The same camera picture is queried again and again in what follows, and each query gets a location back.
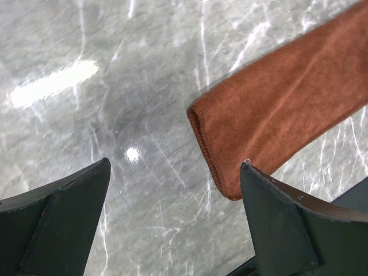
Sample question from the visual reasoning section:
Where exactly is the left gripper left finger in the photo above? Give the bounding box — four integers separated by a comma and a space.
1, 158, 111, 275

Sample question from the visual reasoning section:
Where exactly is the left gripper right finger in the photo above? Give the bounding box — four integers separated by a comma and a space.
240, 163, 367, 275

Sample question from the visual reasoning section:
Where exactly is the brown towel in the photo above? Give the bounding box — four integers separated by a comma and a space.
187, 1, 367, 201

